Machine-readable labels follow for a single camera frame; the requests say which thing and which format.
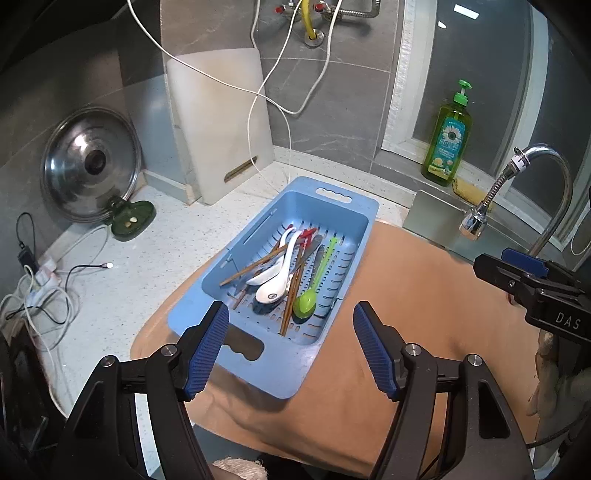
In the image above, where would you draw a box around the black power adapter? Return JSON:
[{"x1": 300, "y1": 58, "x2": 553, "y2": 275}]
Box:
[{"x1": 17, "y1": 248, "x2": 40, "y2": 273}]

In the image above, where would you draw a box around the blue plastic slotted basket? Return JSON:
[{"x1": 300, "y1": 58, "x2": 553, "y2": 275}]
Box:
[{"x1": 167, "y1": 176, "x2": 380, "y2": 400}]

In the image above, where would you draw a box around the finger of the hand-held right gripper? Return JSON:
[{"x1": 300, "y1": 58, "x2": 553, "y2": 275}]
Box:
[
  {"x1": 472, "y1": 253, "x2": 580, "y2": 315},
  {"x1": 500, "y1": 247, "x2": 580, "y2": 283}
]

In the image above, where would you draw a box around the thick white cable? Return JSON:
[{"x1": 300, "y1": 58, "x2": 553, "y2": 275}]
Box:
[{"x1": 128, "y1": 0, "x2": 345, "y2": 116}]

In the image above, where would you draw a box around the green lid holder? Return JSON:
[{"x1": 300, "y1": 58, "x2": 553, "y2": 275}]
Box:
[{"x1": 104, "y1": 196, "x2": 157, "y2": 241}]

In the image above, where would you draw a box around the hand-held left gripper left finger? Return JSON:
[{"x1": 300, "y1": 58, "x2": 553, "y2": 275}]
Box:
[{"x1": 52, "y1": 300, "x2": 230, "y2": 480}]

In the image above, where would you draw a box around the person's dark clothing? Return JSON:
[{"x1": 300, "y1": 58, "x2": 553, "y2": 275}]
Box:
[{"x1": 259, "y1": 455, "x2": 375, "y2": 480}]

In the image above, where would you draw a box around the green plastic spoon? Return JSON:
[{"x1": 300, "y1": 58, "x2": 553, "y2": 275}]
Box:
[{"x1": 293, "y1": 235, "x2": 338, "y2": 320}]

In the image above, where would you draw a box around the tangle of cables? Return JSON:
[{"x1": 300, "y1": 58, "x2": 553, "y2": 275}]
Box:
[{"x1": 0, "y1": 224, "x2": 109, "y2": 352}]

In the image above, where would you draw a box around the white ceramic spoon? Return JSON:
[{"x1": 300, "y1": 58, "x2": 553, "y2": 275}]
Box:
[{"x1": 255, "y1": 230, "x2": 302, "y2": 304}]

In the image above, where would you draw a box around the white cutting board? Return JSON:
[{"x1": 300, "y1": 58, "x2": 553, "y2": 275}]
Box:
[{"x1": 166, "y1": 48, "x2": 274, "y2": 206}]

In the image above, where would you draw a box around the orange mat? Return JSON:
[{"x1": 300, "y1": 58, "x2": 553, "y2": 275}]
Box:
[{"x1": 130, "y1": 219, "x2": 555, "y2": 467}]

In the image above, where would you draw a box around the green dish soap bottle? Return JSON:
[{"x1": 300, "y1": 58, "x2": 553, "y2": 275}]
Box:
[{"x1": 421, "y1": 79, "x2": 474, "y2": 186}]

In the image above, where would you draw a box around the yellow sponge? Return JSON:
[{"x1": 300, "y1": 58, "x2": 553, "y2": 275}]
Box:
[{"x1": 455, "y1": 178, "x2": 483, "y2": 204}]

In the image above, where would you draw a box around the yellow hose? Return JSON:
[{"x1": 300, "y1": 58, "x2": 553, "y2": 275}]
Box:
[{"x1": 301, "y1": 0, "x2": 320, "y2": 44}]

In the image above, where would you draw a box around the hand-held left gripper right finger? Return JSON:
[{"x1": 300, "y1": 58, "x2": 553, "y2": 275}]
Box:
[{"x1": 352, "y1": 300, "x2": 539, "y2": 480}]

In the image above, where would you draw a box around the white framed window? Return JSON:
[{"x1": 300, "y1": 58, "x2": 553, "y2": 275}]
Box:
[{"x1": 381, "y1": 0, "x2": 591, "y2": 259}]

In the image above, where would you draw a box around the white power strip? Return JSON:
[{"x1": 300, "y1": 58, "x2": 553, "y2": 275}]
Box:
[{"x1": 25, "y1": 261, "x2": 63, "y2": 301}]

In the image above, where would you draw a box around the person's right hand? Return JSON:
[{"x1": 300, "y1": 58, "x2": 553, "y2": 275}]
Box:
[{"x1": 527, "y1": 329, "x2": 586, "y2": 419}]

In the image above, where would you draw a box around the steel pot lid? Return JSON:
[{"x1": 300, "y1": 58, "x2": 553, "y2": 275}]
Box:
[{"x1": 41, "y1": 106, "x2": 141, "y2": 224}]

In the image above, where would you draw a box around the chrome faucet spray head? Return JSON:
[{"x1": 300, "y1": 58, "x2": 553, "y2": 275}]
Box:
[{"x1": 457, "y1": 148, "x2": 529, "y2": 241}]

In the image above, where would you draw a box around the person's left hand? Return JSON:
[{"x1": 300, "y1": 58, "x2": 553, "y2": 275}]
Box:
[{"x1": 210, "y1": 456, "x2": 269, "y2": 480}]

